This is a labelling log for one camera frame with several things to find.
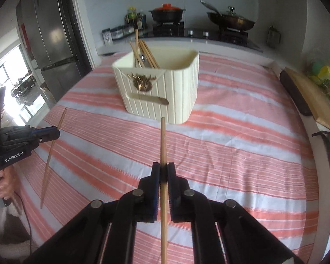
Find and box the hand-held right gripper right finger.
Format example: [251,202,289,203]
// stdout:
[166,162,304,264]

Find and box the wooden cutting board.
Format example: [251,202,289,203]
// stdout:
[284,67,330,134]

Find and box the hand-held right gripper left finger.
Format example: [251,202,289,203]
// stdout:
[22,162,161,264]

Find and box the orange pot lid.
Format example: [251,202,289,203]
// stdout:
[156,3,179,11]

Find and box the yellow sponge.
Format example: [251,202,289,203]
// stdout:
[317,65,330,87]

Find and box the cream ribbed utensil holder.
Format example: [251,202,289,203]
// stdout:
[111,47,200,124]

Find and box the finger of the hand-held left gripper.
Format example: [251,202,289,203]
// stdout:
[34,130,61,143]
[30,126,58,137]

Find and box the rack of condiment bottles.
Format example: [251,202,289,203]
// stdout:
[124,6,147,31]

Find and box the clear plastic storage box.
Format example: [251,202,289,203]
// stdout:
[110,25,132,39]

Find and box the grey lidded jug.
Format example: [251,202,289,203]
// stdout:
[266,25,281,48]

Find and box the person's left forearm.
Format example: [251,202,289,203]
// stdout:
[0,194,20,218]

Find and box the dark metal furniture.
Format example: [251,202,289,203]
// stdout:
[11,74,37,106]

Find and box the black gas stove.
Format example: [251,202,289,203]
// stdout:
[139,21,263,51]

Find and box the bunch of wooden chopsticks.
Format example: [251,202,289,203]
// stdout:
[129,29,161,69]

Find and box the long wooden chopstick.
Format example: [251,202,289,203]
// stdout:
[40,108,68,209]
[160,117,168,264]

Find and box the person's left hand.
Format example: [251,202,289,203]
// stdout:
[0,166,18,198]

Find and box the dark metal wok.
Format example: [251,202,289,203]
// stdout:
[200,0,256,31]

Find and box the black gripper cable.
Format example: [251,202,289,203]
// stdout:
[15,195,33,253]

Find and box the pink white striped tablecloth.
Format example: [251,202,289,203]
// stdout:
[16,52,326,264]

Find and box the stainless steel refrigerator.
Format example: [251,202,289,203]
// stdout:
[15,0,92,94]

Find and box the glass wok lid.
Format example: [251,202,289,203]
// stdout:
[218,6,244,19]

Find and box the black cooking pot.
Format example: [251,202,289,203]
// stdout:
[149,7,187,22]

